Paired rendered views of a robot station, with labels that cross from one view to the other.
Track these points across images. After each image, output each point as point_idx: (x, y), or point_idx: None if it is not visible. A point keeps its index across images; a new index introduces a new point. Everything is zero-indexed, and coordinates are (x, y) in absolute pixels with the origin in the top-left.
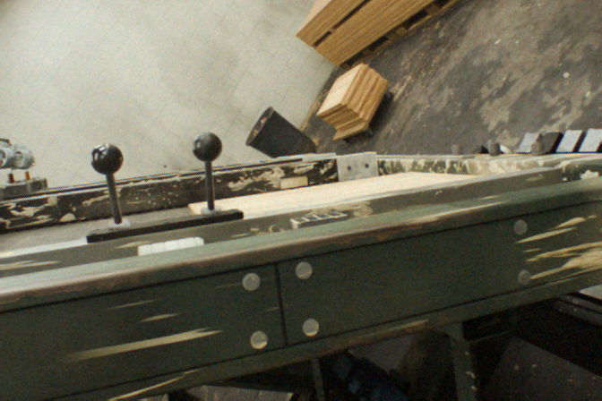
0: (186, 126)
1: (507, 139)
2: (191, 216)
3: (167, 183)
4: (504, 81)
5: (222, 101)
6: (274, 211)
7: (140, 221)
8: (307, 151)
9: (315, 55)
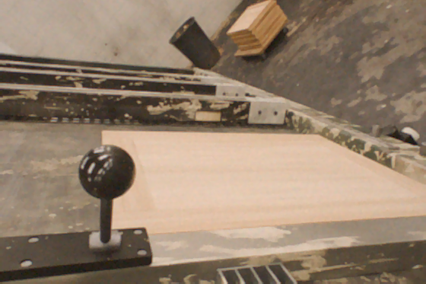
0: (127, 17)
1: (376, 94)
2: (74, 238)
3: (87, 96)
4: (386, 43)
5: (157, 3)
6: (197, 244)
7: (46, 141)
8: (213, 59)
9: None
